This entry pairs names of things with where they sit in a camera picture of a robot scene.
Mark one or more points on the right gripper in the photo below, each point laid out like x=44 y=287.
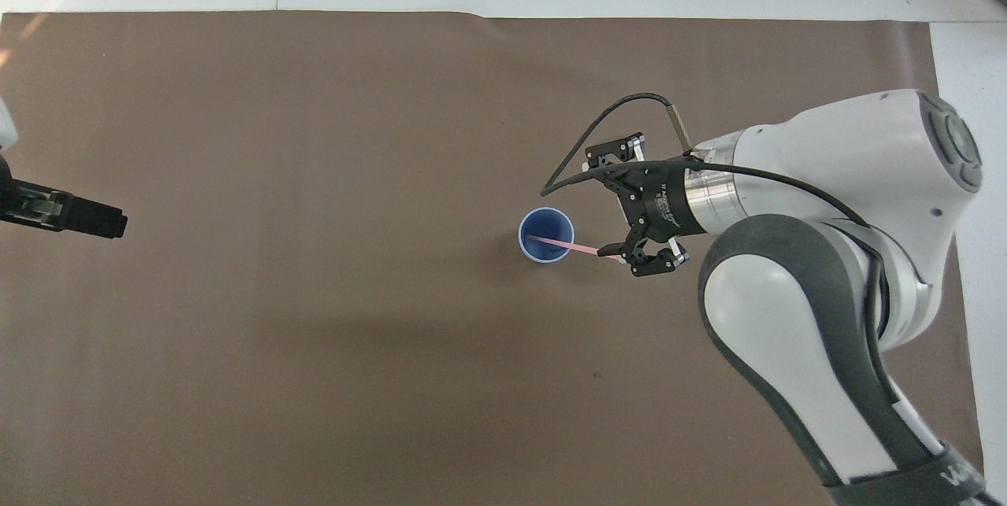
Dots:
x=661 y=203

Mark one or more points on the pink straw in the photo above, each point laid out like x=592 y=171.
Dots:
x=562 y=244

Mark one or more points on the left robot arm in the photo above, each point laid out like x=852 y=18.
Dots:
x=5 y=127

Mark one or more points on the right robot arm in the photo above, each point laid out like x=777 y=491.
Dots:
x=826 y=175

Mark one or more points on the blue cup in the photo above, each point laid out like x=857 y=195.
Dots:
x=543 y=252

